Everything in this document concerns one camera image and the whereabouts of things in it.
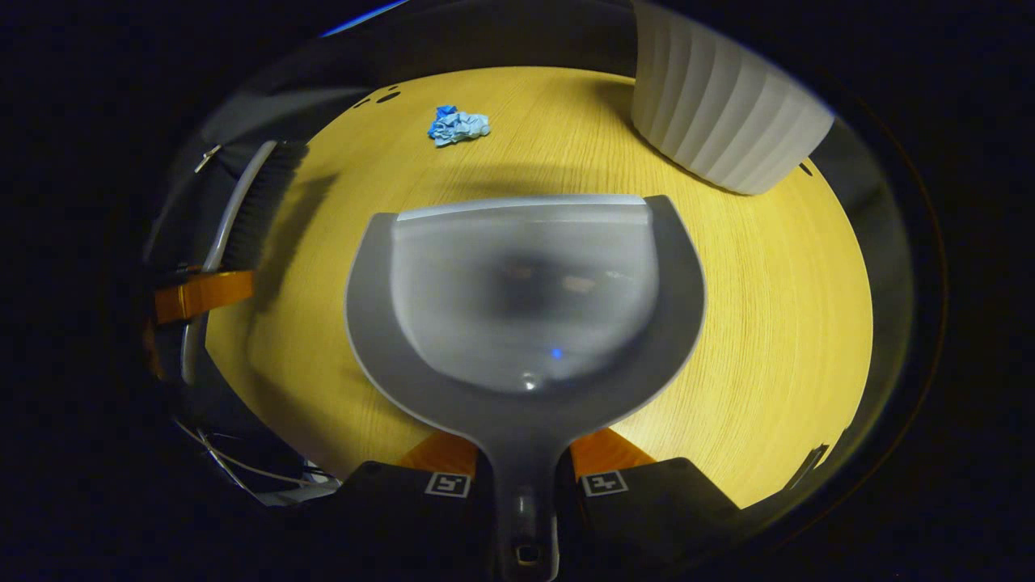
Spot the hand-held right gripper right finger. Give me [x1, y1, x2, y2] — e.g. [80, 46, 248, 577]
[556, 428, 742, 581]

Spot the small broom with black bristles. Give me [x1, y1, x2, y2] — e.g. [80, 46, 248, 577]
[180, 139, 311, 387]

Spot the grey plastic dustpan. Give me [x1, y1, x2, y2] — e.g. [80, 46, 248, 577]
[344, 194, 708, 582]

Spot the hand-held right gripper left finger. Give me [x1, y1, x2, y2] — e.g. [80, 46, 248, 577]
[319, 430, 496, 580]

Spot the blue paper trash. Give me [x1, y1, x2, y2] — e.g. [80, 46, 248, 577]
[427, 105, 492, 148]

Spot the white cable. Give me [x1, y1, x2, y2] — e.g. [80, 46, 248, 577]
[174, 416, 340, 506]

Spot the ribbed grey garbage bin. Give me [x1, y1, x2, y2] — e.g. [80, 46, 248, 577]
[631, 0, 836, 196]

